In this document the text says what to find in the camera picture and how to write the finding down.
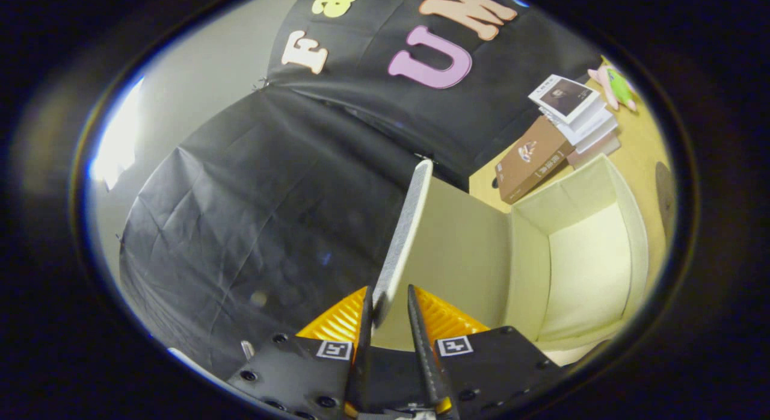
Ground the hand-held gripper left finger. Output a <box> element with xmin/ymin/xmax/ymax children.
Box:
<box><xmin>227</xmin><ymin>285</ymin><xmax>375</xmax><ymax>420</ymax></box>

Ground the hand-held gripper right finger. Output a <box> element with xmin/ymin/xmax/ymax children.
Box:
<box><xmin>407</xmin><ymin>285</ymin><xmax>566</xmax><ymax>420</ymax></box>

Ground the grey fabric storage box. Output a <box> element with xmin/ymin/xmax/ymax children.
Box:
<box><xmin>370</xmin><ymin>154</ymin><xmax>650</xmax><ymax>351</ymax></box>

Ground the brown fuzzy slipper shoe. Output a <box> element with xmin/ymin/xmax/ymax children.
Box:
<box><xmin>654</xmin><ymin>161</ymin><xmax>677</xmax><ymax>228</ymax></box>

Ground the black backdrop cloth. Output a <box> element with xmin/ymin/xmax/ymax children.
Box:
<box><xmin>117</xmin><ymin>0</ymin><xmax>602</xmax><ymax>378</ymax></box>

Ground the brown book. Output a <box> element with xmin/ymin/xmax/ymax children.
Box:
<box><xmin>494</xmin><ymin>116</ymin><xmax>575</xmax><ymax>204</ymax></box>

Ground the pale pink book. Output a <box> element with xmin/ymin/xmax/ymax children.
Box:
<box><xmin>565</xmin><ymin>134</ymin><xmax>621</xmax><ymax>168</ymax></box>

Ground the plain white book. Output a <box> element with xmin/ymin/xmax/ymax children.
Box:
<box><xmin>544</xmin><ymin>104</ymin><xmax>619</xmax><ymax>149</ymax></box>

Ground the white portrait cover book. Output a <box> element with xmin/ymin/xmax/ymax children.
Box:
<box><xmin>528</xmin><ymin>75</ymin><xmax>602</xmax><ymax>125</ymax></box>

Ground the green and pink plush toy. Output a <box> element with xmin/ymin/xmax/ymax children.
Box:
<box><xmin>588</xmin><ymin>56</ymin><xmax>638</xmax><ymax>113</ymax></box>

